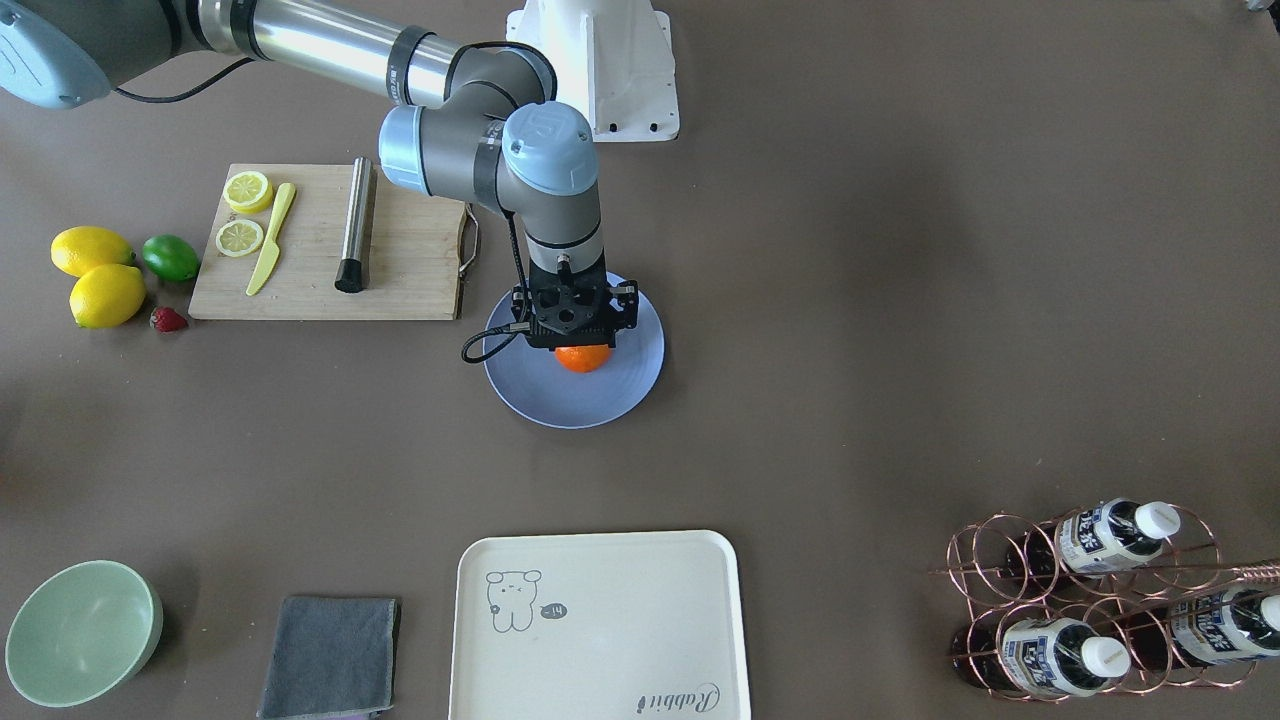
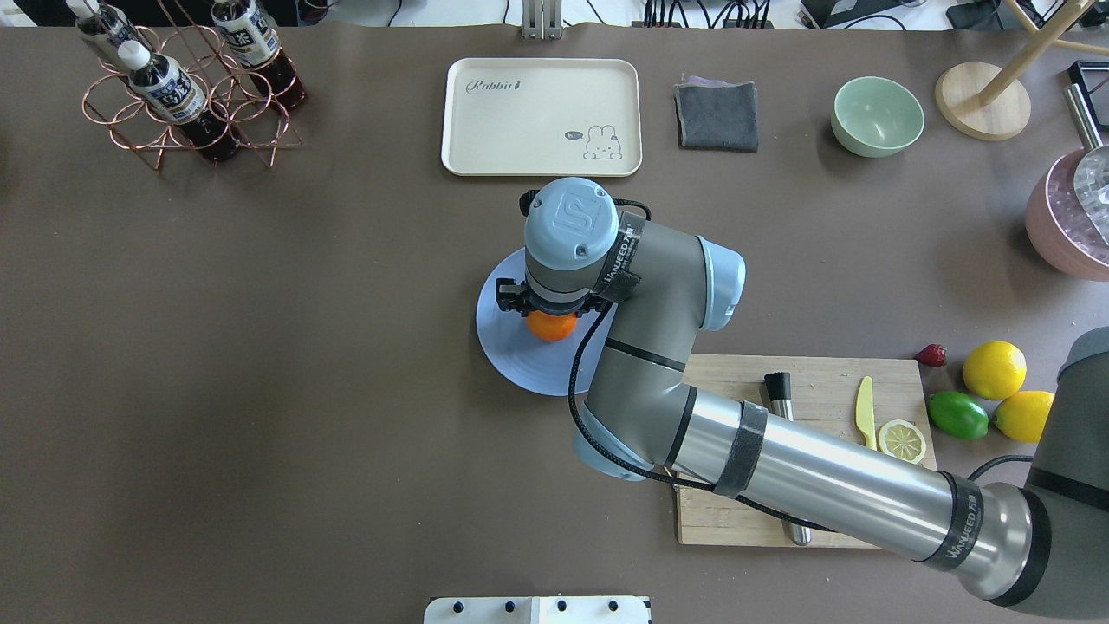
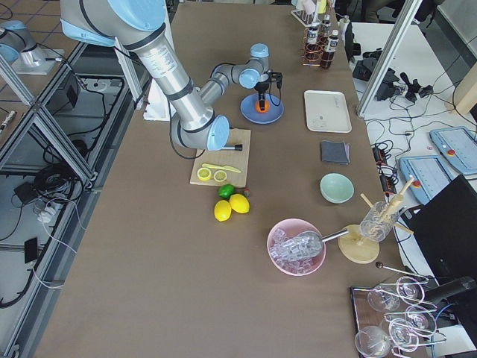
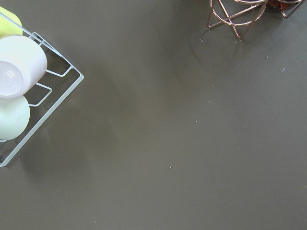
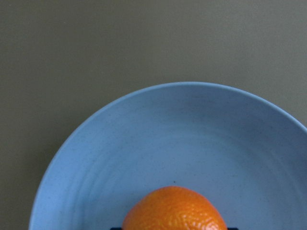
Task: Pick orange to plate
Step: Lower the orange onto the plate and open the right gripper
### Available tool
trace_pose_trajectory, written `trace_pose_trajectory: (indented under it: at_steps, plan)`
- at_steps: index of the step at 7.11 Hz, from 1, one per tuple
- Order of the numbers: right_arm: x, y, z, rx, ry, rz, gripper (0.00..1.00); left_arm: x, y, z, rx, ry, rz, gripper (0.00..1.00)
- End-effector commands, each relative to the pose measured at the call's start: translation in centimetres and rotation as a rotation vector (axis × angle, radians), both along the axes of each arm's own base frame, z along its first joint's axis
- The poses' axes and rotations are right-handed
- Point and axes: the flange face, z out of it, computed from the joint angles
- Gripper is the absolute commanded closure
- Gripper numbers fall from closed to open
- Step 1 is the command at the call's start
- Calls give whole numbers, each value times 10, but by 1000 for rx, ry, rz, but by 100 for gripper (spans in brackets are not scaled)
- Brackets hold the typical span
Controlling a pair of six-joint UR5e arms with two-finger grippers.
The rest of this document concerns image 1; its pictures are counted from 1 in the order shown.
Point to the yellow lemon near board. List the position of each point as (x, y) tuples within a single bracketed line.
[(77, 250)]

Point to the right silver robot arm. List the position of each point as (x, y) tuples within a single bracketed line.
[(476, 123)]

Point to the orange fruit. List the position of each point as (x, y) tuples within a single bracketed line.
[(583, 359)]

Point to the lemon slice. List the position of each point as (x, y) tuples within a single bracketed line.
[(248, 192), (239, 237)]

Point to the cream rabbit tray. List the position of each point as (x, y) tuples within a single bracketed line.
[(639, 625)]

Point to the steel cylinder muddler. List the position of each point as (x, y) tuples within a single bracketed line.
[(352, 270)]

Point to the green lime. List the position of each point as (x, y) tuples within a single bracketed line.
[(171, 258)]

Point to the grey folded cloth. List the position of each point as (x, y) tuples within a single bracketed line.
[(332, 658)]

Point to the wooden cutting board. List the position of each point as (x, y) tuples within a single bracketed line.
[(411, 263)]

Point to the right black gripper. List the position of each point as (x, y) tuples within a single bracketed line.
[(627, 301)]

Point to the red strawberry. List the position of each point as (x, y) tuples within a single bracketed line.
[(166, 320)]

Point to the lemon slice lower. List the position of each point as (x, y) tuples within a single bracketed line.
[(239, 237)]

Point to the blue plate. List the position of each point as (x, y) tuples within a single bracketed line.
[(537, 387)]

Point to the copper wire bottle rack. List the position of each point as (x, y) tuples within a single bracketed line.
[(1190, 566)]

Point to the white pedestal column base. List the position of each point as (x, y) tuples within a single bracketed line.
[(614, 62)]

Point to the lemon slice upper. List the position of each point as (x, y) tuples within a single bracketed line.
[(248, 192)]

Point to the yellow lemon outer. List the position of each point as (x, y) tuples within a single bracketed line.
[(107, 295)]

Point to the dark bottle white cap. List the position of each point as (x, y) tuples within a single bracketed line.
[(1039, 659)]

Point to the yellow plastic knife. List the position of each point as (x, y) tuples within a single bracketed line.
[(270, 249)]

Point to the mint green bowl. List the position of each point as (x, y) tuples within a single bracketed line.
[(82, 633)]

